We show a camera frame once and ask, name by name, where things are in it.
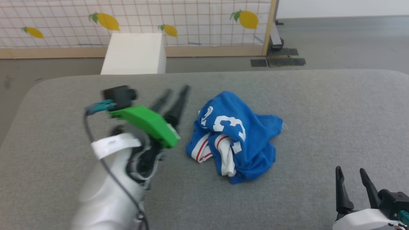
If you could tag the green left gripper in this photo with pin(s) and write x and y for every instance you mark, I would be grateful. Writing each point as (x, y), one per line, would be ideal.
(150, 123)

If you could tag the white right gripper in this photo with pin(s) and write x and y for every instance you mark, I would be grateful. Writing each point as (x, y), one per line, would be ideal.
(361, 220)

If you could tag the blue white basketball jersey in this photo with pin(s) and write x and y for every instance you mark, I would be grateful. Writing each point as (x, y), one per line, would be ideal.
(252, 140)

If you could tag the white rectangular box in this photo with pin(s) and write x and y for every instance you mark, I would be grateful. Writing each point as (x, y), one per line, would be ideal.
(134, 54)

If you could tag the grey fabric sofa cushion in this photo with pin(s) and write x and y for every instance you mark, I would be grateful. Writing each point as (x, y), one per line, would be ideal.
(287, 198)

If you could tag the small dark floor mat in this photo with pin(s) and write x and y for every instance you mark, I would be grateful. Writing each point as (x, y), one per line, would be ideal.
(258, 63)

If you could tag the large dark floor mat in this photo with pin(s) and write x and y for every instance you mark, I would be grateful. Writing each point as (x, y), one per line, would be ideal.
(286, 59)

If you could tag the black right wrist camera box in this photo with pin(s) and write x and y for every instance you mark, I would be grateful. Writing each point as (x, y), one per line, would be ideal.
(394, 201)

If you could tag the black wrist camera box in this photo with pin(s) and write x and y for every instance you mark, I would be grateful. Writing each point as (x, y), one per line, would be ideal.
(394, 201)
(119, 95)

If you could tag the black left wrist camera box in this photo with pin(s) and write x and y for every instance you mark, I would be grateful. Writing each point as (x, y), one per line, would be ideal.
(119, 95)

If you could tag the lemon print wooden frame screen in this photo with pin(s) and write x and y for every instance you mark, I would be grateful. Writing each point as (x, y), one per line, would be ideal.
(198, 12)

